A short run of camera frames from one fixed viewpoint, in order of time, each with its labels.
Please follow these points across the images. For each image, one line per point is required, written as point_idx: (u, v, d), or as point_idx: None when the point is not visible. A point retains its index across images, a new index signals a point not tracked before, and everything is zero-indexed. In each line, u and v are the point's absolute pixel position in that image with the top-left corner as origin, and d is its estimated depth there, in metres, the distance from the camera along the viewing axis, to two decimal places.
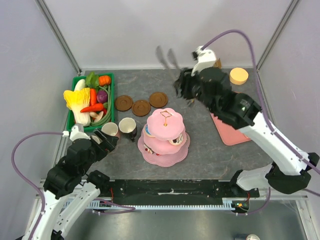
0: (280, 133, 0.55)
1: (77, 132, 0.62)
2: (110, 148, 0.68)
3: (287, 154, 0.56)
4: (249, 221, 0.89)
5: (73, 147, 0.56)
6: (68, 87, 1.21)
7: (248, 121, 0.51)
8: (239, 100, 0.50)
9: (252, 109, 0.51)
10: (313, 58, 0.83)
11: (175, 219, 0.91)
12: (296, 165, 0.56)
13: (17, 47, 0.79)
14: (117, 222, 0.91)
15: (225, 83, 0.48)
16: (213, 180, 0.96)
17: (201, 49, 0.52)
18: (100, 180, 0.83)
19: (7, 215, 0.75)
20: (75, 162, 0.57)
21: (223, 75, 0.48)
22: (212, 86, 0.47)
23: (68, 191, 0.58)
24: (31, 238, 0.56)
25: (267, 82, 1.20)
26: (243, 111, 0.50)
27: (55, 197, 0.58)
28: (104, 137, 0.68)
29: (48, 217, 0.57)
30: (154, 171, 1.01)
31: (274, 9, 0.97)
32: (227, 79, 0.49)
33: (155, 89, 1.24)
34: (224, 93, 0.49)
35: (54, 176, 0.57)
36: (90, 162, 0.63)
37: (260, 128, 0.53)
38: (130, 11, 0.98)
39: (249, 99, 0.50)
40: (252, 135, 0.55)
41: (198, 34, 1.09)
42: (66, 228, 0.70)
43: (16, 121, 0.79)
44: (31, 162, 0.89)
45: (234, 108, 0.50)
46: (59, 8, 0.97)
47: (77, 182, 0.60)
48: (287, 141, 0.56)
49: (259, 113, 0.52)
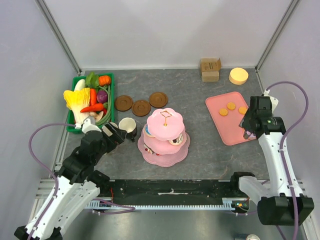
0: (286, 156, 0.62)
1: (89, 124, 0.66)
2: (120, 140, 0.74)
3: (279, 172, 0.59)
4: (249, 221, 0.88)
5: (86, 138, 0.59)
6: (68, 87, 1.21)
7: (266, 129, 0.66)
8: (272, 118, 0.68)
9: (278, 127, 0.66)
10: (314, 58, 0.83)
11: (175, 219, 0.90)
12: (281, 185, 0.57)
13: (17, 47, 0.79)
14: (117, 222, 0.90)
15: (265, 103, 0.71)
16: (213, 180, 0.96)
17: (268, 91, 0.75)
18: (100, 178, 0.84)
19: (8, 215, 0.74)
20: (88, 151, 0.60)
21: (266, 98, 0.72)
22: (252, 101, 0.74)
23: (82, 180, 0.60)
24: (37, 224, 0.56)
25: (267, 83, 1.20)
26: (268, 122, 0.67)
27: (69, 182, 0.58)
28: (114, 130, 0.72)
29: (59, 202, 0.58)
30: (154, 171, 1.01)
31: (273, 9, 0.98)
32: (268, 103, 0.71)
33: (155, 89, 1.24)
34: (261, 109, 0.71)
35: (68, 165, 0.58)
36: (101, 152, 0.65)
37: (272, 140, 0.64)
38: (130, 11, 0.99)
39: (279, 122, 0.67)
40: (263, 146, 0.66)
41: (198, 33, 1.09)
42: (65, 226, 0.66)
43: (16, 121, 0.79)
44: (31, 162, 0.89)
45: (263, 119, 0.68)
46: (60, 8, 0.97)
47: (90, 171, 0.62)
48: (288, 168, 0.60)
49: (280, 133, 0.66)
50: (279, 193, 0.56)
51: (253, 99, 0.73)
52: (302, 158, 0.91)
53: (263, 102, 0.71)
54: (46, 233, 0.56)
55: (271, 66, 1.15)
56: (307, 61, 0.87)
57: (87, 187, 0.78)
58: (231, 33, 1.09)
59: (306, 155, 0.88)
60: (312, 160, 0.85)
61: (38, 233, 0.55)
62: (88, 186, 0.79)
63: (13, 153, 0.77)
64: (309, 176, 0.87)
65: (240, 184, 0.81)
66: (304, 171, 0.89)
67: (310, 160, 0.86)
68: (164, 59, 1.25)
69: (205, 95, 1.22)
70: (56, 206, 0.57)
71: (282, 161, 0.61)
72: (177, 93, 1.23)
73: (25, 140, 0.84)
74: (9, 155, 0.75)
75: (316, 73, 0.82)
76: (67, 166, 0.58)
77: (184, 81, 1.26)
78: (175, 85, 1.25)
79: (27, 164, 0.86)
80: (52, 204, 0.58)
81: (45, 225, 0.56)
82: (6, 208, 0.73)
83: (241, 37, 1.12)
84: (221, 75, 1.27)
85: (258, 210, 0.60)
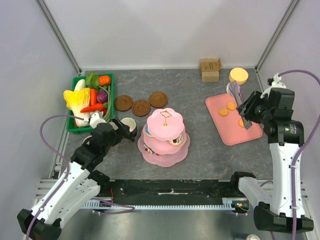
0: (296, 173, 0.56)
1: (98, 118, 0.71)
2: (125, 134, 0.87)
3: (284, 191, 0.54)
4: (249, 221, 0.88)
5: (98, 129, 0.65)
6: (68, 87, 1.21)
7: (282, 140, 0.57)
8: (291, 124, 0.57)
9: (294, 137, 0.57)
10: (313, 58, 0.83)
11: (175, 219, 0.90)
12: (283, 206, 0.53)
13: (17, 47, 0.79)
14: (117, 222, 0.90)
15: (289, 104, 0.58)
16: (213, 180, 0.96)
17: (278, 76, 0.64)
18: (101, 178, 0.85)
19: (7, 215, 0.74)
20: (99, 141, 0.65)
21: (290, 96, 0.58)
22: (274, 96, 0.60)
23: (92, 168, 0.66)
24: (45, 205, 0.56)
25: (267, 82, 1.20)
26: (285, 130, 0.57)
27: (80, 168, 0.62)
28: (120, 125, 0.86)
29: (68, 186, 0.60)
30: (154, 171, 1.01)
31: (273, 9, 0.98)
32: (289, 102, 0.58)
33: (154, 89, 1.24)
34: (281, 110, 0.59)
35: (80, 153, 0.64)
36: (110, 143, 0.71)
37: (285, 153, 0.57)
38: (131, 11, 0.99)
39: (298, 129, 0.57)
40: (274, 155, 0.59)
41: (198, 33, 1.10)
42: (65, 218, 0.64)
43: (16, 120, 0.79)
44: (32, 162, 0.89)
45: (280, 124, 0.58)
46: (60, 8, 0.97)
47: (100, 160, 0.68)
48: (296, 187, 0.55)
49: (296, 146, 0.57)
50: (279, 213, 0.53)
51: (277, 95, 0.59)
52: (302, 158, 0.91)
53: (289, 101, 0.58)
54: (51, 217, 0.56)
55: (271, 66, 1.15)
56: (307, 61, 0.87)
57: (87, 184, 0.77)
58: (231, 32, 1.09)
59: (306, 155, 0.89)
60: (311, 160, 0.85)
61: (44, 215, 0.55)
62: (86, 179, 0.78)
63: (13, 153, 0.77)
64: (309, 176, 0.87)
65: (241, 185, 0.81)
66: (304, 171, 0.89)
67: (310, 161, 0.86)
68: (165, 59, 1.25)
69: (205, 95, 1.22)
70: (64, 190, 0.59)
71: (291, 178, 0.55)
72: (177, 93, 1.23)
73: (25, 141, 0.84)
74: (9, 156, 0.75)
75: (315, 73, 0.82)
76: (79, 154, 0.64)
77: (184, 81, 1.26)
78: (175, 85, 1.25)
79: (27, 164, 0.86)
80: (61, 188, 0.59)
81: (52, 208, 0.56)
82: (6, 207, 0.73)
83: (241, 37, 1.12)
84: (222, 75, 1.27)
85: (254, 215, 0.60)
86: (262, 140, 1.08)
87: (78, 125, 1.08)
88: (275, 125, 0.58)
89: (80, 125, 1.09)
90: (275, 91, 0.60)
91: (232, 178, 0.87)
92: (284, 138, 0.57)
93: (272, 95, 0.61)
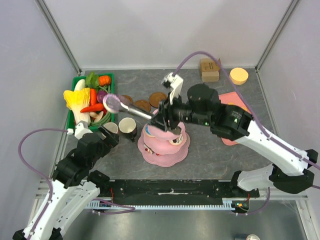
0: (275, 136, 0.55)
1: (83, 128, 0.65)
2: (114, 143, 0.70)
3: (287, 157, 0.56)
4: (248, 221, 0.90)
5: (84, 140, 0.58)
6: (68, 87, 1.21)
7: (243, 132, 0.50)
8: (230, 112, 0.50)
9: (244, 118, 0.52)
10: (313, 58, 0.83)
11: (175, 219, 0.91)
12: (297, 166, 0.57)
13: (17, 47, 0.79)
14: (117, 222, 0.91)
15: (216, 97, 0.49)
16: (213, 180, 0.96)
17: (172, 75, 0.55)
18: (100, 179, 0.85)
19: (7, 216, 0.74)
20: (84, 154, 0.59)
21: (211, 89, 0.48)
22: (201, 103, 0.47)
23: (77, 182, 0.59)
24: (34, 228, 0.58)
25: (267, 83, 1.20)
26: (236, 123, 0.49)
27: (63, 186, 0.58)
28: (107, 133, 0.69)
29: (54, 207, 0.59)
30: (154, 171, 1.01)
31: (273, 9, 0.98)
32: (216, 94, 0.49)
33: (155, 89, 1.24)
34: (216, 107, 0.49)
35: (63, 167, 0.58)
36: (98, 155, 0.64)
37: (256, 136, 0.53)
38: (131, 10, 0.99)
39: (240, 110, 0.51)
40: (249, 143, 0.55)
41: (197, 34, 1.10)
42: (64, 226, 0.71)
43: (16, 120, 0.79)
44: (31, 162, 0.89)
45: (227, 121, 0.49)
46: (59, 8, 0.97)
47: (85, 174, 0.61)
48: (284, 143, 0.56)
49: (252, 121, 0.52)
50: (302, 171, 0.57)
51: (205, 100, 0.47)
52: None
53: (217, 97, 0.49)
54: (43, 236, 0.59)
55: (271, 66, 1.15)
56: (307, 61, 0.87)
57: (86, 187, 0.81)
58: (231, 32, 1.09)
59: None
60: None
61: (35, 237, 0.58)
62: (85, 181, 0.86)
63: (13, 153, 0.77)
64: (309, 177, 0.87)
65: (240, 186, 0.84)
66: None
67: None
68: (164, 59, 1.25)
69: None
70: (51, 211, 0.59)
71: (278, 144, 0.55)
72: None
73: (26, 141, 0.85)
74: (8, 157, 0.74)
75: (315, 73, 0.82)
76: (61, 168, 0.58)
77: (184, 81, 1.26)
78: None
79: (27, 165, 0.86)
80: (47, 210, 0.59)
81: (43, 230, 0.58)
82: (6, 209, 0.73)
83: (241, 37, 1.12)
84: (222, 75, 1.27)
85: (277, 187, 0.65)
86: None
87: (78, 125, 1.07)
88: (225, 126, 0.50)
89: None
90: (197, 96, 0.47)
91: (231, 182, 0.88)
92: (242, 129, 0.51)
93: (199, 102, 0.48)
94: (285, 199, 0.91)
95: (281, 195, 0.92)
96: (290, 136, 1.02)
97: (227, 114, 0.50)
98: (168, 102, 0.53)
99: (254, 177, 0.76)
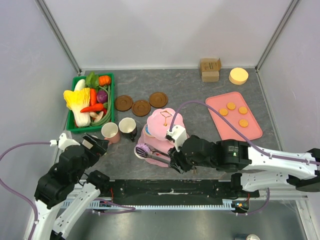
0: (275, 152, 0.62)
1: (66, 139, 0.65)
2: (102, 151, 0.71)
3: (294, 166, 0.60)
4: (248, 221, 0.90)
5: (66, 155, 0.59)
6: (68, 87, 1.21)
7: (246, 163, 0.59)
8: (227, 148, 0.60)
9: (241, 148, 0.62)
10: (313, 58, 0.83)
11: (175, 219, 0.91)
12: (307, 170, 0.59)
13: (17, 47, 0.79)
14: (117, 222, 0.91)
15: (206, 145, 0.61)
16: (213, 180, 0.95)
17: (170, 130, 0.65)
18: (100, 180, 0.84)
19: (6, 216, 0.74)
20: (67, 170, 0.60)
21: (199, 140, 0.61)
22: (197, 156, 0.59)
23: (59, 199, 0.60)
24: None
25: (267, 83, 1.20)
26: (235, 156, 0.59)
27: (46, 206, 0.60)
28: (94, 141, 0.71)
29: (42, 226, 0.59)
30: (154, 171, 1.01)
31: (273, 9, 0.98)
32: (205, 142, 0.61)
33: (154, 89, 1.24)
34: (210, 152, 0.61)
35: (44, 184, 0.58)
36: (84, 169, 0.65)
37: (258, 160, 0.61)
38: (131, 11, 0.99)
39: (235, 143, 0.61)
40: (257, 168, 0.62)
41: (197, 34, 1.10)
42: (66, 229, 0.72)
43: (16, 120, 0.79)
44: (31, 162, 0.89)
45: (226, 158, 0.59)
46: (59, 8, 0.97)
47: (69, 190, 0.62)
48: (286, 155, 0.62)
49: (249, 148, 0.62)
50: (314, 172, 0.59)
51: (198, 152, 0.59)
52: None
53: (207, 145, 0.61)
54: None
55: (272, 66, 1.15)
56: (307, 61, 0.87)
57: (85, 190, 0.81)
58: (231, 32, 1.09)
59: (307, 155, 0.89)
60: None
61: None
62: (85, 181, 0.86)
63: (13, 153, 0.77)
64: None
65: (243, 189, 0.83)
66: None
67: None
68: (164, 59, 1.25)
69: (205, 95, 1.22)
70: (40, 229, 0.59)
71: (281, 158, 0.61)
72: (178, 93, 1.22)
73: (26, 141, 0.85)
74: (8, 157, 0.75)
75: (315, 73, 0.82)
76: (43, 185, 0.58)
77: (184, 81, 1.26)
78: (175, 85, 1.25)
79: (27, 165, 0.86)
80: (36, 229, 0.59)
81: None
82: (6, 209, 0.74)
83: (241, 37, 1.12)
84: (222, 75, 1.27)
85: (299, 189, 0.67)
86: (262, 140, 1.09)
87: (78, 125, 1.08)
88: (228, 163, 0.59)
89: (80, 125, 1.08)
90: (191, 151, 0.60)
91: (232, 184, 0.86)
92: (243, 159, 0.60)
93: (195, 154, 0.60)
94: (285, 199, 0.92)
95: (281, 195, 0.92)
96: (290, 136, 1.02)
97: (225, 152, 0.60)
98: (175, 151, 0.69)
99: (264, 181, 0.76)
